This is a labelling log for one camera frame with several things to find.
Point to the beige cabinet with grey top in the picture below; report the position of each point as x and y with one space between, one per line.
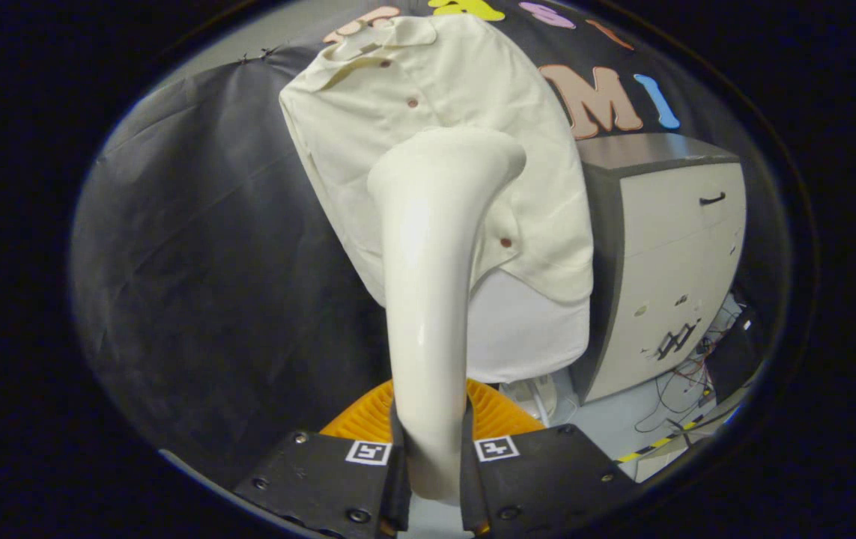
660 247

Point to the yellow black floor tape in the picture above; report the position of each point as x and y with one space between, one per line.
652 445

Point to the black box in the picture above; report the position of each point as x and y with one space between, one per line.
735 348

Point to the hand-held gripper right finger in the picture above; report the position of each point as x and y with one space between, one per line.
547 479

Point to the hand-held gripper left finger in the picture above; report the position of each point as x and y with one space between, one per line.
315 483

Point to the white garment steamer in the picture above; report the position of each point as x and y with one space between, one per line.
428 299

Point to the cream button shirt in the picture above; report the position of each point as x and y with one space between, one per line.
368 135

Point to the round garment steamer base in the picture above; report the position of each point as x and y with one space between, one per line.
540 393

